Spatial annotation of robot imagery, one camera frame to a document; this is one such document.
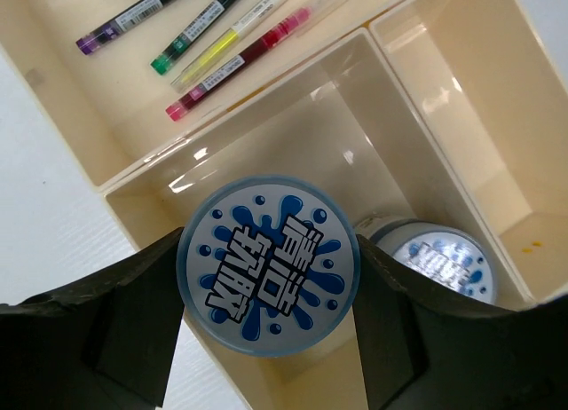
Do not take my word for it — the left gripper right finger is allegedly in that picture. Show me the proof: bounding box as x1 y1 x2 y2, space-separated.
353 237 567 409

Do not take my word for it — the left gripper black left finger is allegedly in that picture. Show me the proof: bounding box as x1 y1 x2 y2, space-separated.
1 229 184 409

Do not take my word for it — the purple gel pen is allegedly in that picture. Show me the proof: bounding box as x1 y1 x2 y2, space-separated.
75 0 174 55

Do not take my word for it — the green gel pen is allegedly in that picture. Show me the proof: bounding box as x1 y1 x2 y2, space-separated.
150 0 239 75

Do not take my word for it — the yellow gel pen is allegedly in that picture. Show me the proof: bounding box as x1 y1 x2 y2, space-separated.
171 0 287 92

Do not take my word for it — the magenta gel pen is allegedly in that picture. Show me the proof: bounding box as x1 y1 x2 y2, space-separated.
165 0 347 122

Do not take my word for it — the cream wooden organizer box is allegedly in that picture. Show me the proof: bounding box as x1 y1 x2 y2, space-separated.
0 0 568 410

